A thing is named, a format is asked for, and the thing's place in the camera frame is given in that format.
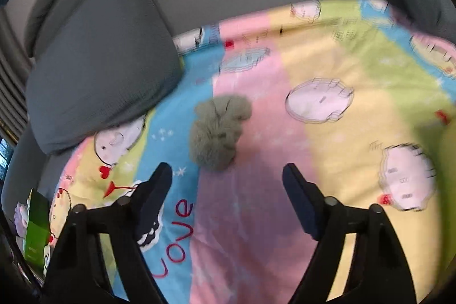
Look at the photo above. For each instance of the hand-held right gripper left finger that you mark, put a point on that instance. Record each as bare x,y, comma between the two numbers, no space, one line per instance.
155,204

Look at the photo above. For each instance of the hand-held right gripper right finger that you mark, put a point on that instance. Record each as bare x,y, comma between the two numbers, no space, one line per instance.
301,204

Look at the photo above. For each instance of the grey-green fluffy cloth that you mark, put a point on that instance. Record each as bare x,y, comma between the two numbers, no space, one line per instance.
217,133

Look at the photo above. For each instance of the cartoon printed blanket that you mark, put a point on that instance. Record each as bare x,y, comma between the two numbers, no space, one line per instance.
249,218

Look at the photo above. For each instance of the large grey pillow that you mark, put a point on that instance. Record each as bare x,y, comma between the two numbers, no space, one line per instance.
99,76

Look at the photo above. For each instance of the window blind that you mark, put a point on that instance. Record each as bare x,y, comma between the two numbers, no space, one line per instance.
10,83

